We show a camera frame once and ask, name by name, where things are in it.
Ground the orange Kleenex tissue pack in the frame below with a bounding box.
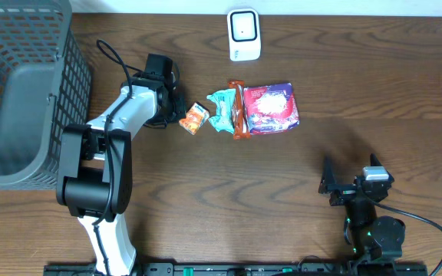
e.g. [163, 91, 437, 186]
[179, 103, 209, 135]

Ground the red snack bar wrapper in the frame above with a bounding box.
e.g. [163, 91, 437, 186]
[228, 80, 251, 140]

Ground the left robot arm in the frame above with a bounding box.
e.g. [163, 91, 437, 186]
[56, 54, 186, 275]

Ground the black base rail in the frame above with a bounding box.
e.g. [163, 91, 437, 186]
[43, 261, 430, 276]

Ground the grey plastic mesh basket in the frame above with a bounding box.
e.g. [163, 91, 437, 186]
[0, 0, 92, 190]

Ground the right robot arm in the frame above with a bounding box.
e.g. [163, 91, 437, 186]
[318, 154, 405, 275]

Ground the red purple pad packet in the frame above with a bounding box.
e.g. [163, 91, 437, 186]
[243, 83, 299, 135]

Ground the white barcode scanner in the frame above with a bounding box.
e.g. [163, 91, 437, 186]
[226, 8, 262, 62]

